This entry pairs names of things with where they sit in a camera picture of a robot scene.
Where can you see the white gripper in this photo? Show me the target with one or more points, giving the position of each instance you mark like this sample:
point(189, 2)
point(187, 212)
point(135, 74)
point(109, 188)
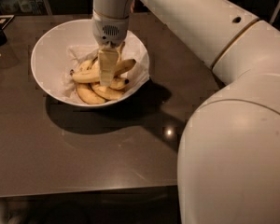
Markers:
point(110, 31)

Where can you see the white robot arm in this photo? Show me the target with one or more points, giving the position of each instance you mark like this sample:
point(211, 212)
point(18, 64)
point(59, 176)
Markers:
point(228, 165)

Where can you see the white bowl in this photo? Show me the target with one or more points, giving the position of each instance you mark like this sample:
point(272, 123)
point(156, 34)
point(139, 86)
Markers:
point(49, 58)

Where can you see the white paper liner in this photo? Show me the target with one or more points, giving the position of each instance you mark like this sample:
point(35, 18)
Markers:
point(138, 76)

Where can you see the white plastic jug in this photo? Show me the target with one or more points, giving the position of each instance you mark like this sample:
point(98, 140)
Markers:
point(25, 6)
point(9, 6)

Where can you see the white plastic jug left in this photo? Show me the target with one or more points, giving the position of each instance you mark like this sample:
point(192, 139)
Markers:
point(9, 6)

